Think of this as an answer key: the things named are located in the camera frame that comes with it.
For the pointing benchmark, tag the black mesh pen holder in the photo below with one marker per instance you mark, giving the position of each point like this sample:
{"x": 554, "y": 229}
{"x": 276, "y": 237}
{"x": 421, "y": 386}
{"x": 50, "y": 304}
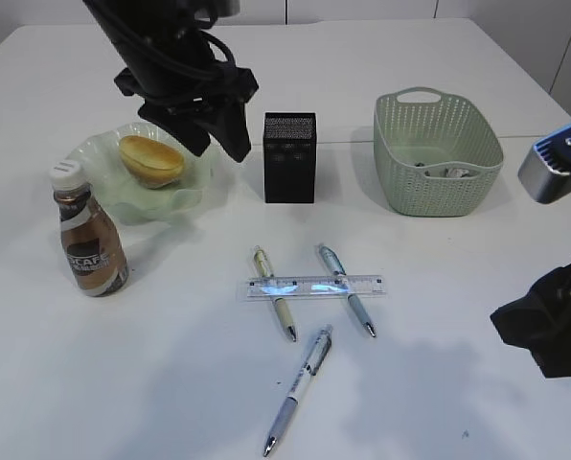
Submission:
{"x": 289, "y": 157}

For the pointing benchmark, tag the large paper ball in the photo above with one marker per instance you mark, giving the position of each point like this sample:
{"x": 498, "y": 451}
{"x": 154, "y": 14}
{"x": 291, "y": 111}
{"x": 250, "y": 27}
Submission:
{"x": 449, "y": 172}

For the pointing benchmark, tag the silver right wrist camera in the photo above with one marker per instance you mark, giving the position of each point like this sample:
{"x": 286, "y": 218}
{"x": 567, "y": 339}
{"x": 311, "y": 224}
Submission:
{"x": 545, "y": 172}

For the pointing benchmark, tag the yellow bread roll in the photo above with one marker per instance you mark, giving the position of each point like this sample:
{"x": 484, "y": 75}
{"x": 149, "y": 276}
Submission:
{"x": 152, "y": 163}

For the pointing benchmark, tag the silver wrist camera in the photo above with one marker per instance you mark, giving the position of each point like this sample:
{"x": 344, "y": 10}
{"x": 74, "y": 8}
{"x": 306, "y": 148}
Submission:
{"x": 227, "y": 8}
{"x": 545, "y": 172}

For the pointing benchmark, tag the blue-grey pen under ruler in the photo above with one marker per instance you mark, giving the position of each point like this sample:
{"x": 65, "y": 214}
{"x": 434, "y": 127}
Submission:
{"x": 335, "y": 267}

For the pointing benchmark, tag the brown plastic drink bottle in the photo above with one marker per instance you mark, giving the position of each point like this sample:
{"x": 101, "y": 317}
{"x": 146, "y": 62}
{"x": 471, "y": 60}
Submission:
{"x": 89, "y": 238}

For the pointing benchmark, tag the white blue-grip pen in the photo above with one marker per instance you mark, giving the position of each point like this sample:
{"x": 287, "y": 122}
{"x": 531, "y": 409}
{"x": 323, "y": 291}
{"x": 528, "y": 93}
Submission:
{"x": 307, "y": 372}

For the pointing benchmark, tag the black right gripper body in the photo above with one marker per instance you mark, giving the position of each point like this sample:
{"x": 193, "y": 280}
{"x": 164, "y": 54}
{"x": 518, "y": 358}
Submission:
{"x": 540, "y": 322}

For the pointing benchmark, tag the clear plastic ruler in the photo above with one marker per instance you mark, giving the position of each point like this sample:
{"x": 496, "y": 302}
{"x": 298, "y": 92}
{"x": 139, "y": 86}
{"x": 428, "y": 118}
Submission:
{"x": 312, "y": 286}

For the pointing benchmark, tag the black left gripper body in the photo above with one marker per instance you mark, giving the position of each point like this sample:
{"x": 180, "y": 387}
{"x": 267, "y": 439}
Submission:
{"x": 191, "y": 98}

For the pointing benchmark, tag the green wavy glass plate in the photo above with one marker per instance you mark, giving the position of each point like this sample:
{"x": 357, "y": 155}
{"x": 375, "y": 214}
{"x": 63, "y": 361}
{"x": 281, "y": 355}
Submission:
{"x": 122, "y": 196}

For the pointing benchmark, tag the yellow-green pen under ruler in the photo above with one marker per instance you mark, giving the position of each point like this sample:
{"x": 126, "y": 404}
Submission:
{"x": 265, "y": 270}

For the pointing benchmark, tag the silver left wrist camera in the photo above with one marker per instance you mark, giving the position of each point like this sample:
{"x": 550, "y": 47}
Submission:
{"x": 227, "y": 8}

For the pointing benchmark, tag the green woven plastic basket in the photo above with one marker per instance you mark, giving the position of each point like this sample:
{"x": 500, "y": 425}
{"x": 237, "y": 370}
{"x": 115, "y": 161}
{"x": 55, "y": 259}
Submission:
{"x": 421, "y": 124}

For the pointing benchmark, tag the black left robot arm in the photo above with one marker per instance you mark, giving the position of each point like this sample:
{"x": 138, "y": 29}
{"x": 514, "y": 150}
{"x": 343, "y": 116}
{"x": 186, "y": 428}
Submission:
{"x": 159, "y": 40}

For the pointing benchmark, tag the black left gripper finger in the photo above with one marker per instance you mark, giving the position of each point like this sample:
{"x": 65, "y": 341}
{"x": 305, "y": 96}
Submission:
{"x": 225, "y": 120}
{"x": 191, "y": 136}

